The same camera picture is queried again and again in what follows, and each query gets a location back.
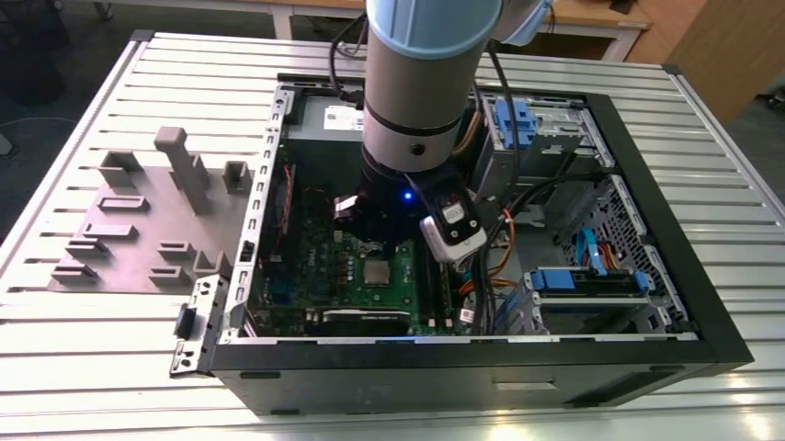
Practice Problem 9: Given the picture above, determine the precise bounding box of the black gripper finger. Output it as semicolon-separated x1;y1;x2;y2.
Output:
332;194;366;228

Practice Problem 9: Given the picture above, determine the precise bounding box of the silver square CPU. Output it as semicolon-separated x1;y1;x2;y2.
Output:
360;260;392;286

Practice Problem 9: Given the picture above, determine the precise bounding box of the empty grey RAM slot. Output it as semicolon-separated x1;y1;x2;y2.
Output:
427;256;441;322
412;243;430;322

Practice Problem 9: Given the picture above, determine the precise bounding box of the green motherboard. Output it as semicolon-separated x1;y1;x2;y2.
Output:
248;201;467;336

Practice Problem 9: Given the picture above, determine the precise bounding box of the grey power supply box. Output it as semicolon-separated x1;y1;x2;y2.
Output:
282;94;370;203

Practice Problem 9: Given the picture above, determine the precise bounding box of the black graphics card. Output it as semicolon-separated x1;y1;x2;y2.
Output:
303;306;414;336

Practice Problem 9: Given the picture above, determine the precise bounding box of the blue plastic drive latch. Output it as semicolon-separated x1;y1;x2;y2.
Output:
494;98;539;149

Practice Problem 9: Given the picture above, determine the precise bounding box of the grey parts rack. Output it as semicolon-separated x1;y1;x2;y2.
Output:
48;126;256;295

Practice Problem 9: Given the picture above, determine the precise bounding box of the silver metal drive cage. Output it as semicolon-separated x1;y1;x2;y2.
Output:
477;94;614;203

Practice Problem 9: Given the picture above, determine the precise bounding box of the hard disk in blue carrier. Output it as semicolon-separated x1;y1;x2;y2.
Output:
523;268;657;296

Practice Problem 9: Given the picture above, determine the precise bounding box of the blue video port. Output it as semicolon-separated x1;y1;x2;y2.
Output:
173;302;199;339

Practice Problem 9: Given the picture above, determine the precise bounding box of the black open PC case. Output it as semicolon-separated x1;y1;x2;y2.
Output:
207;71;754;417

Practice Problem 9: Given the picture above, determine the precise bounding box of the grey perforated disk bay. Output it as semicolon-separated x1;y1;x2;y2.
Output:
519;173;701;339

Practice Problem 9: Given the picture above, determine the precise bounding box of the black chair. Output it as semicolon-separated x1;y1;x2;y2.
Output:
0;0;69;105

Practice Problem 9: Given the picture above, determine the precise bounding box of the brown wooden cabinet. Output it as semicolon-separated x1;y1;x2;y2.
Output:
630;0;785;125

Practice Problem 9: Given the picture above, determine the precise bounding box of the thin red wire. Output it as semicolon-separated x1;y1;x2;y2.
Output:
276;164;296;261

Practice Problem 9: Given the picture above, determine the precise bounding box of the white wrist camera black face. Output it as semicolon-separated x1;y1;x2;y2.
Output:
418;201;491;264

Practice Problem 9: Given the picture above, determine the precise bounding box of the orange red wire bundle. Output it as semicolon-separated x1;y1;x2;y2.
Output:
457;206;521;295

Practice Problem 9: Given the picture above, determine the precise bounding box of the thick black power cable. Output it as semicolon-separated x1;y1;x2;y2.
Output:
471;169;611;334

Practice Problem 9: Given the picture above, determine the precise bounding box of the black camera cable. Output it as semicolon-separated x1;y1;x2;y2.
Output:
327;12;370;111
486;49;526;217

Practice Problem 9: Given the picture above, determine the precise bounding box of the grey metal slot bracket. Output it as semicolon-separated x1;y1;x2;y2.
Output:
168;273;232;379

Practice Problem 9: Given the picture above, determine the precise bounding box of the blue flat wire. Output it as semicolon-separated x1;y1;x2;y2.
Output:
575;227;611;277

